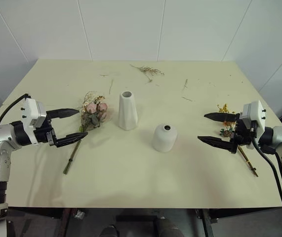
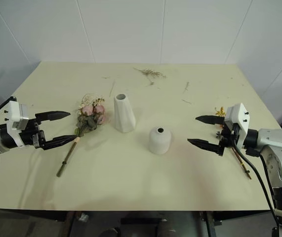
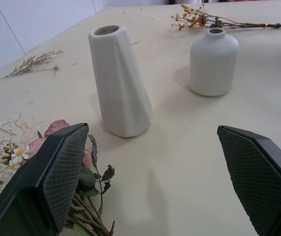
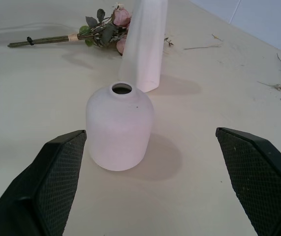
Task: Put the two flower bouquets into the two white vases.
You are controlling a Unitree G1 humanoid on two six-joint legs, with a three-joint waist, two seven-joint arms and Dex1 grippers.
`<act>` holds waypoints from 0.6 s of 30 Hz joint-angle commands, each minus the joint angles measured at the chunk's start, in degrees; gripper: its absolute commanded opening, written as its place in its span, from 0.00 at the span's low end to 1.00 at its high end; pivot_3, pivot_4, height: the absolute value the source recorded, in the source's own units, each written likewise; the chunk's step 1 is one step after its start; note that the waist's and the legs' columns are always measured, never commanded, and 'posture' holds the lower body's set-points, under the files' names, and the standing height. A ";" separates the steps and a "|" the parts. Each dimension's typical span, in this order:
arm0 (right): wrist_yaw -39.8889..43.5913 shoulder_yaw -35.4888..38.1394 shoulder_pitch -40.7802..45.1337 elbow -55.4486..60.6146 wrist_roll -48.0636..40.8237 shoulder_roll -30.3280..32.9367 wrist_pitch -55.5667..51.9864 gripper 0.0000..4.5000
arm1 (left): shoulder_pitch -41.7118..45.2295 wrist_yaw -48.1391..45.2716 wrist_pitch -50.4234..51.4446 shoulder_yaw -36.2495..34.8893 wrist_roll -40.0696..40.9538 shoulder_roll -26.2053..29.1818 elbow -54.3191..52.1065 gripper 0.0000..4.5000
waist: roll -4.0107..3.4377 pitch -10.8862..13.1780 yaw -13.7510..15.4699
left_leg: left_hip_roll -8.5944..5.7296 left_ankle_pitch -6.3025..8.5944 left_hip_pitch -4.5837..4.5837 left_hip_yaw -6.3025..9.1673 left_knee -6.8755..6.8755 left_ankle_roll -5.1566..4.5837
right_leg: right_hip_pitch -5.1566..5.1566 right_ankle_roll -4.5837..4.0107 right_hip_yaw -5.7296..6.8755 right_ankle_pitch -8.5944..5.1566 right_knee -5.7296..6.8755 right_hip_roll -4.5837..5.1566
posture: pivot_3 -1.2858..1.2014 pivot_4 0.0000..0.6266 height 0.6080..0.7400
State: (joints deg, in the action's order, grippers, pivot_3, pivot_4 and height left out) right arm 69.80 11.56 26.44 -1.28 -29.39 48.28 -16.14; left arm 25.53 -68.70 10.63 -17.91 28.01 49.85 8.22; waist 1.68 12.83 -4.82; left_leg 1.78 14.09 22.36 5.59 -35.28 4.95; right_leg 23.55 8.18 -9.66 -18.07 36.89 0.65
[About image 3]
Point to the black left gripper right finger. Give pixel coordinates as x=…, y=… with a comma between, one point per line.
x=258, y=177

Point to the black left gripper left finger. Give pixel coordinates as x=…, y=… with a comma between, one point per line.
x=44, y=182

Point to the short white bottle vase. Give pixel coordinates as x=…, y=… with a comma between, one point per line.
x=212, y=62

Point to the tall white faceted vase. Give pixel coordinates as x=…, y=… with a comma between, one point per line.
x=121, y=83

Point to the pink rose daisy bouquet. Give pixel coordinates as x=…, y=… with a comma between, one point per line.
x=9, y=152

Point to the brown dried twig sprig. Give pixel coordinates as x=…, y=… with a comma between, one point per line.
x=29, y=65

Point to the yellow dried flower sprig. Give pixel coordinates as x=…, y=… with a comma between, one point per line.
x=199, y=18

